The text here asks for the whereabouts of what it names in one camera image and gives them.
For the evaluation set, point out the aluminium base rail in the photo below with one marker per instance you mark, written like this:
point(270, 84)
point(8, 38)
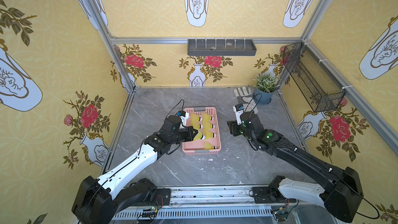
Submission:
point(207, 202)

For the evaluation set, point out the black wire mesh basket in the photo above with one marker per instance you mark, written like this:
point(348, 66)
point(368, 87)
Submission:
point(317, 84)

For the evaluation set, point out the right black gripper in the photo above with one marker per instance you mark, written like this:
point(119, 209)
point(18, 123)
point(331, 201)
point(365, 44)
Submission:
point(233, 127)

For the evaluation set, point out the grey white work glove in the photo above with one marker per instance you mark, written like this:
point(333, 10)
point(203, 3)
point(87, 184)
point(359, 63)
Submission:
point(244, 96)

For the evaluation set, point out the grey wall shelf tray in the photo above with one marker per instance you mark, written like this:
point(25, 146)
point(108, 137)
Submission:
point(236, 47)

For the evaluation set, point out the green plant in blue pot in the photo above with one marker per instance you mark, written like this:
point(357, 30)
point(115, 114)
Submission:
point(265, 86)

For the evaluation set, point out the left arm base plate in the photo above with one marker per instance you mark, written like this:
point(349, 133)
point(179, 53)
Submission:
point(161, 197)

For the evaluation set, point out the small circuit board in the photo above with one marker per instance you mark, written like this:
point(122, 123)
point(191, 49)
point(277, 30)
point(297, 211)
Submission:
point(150, 213)
point(280, 214)

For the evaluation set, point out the small circuit board right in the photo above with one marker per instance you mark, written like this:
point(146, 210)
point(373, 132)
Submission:
point(280, 214)

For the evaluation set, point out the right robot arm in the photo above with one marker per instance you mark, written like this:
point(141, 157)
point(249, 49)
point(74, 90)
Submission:
point(337, 190)

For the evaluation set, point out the small circuit board left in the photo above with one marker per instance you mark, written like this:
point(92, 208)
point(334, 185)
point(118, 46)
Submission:
point(150, 213)

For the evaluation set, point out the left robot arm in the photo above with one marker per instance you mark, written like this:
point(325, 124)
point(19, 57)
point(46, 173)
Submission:
point(99, 199)

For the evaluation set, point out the pink perforated storage basket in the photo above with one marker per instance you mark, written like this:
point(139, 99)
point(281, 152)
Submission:
point(197, 147)

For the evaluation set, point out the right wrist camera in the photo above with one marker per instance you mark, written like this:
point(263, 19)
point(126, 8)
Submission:
point(238, 110)

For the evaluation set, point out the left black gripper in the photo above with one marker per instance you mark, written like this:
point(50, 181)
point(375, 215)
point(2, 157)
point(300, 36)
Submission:
point(189, 133)

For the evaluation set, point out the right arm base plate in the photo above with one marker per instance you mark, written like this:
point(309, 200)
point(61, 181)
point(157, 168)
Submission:
point(270, 193)

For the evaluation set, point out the yellow shuttlecock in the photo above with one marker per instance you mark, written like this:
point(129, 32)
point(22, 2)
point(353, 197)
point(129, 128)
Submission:
point(207, 125)
point(195, 118)
point(199, 136)
point(207, 118)
point(197, 126)
point(208, 135)
point(209, 146)

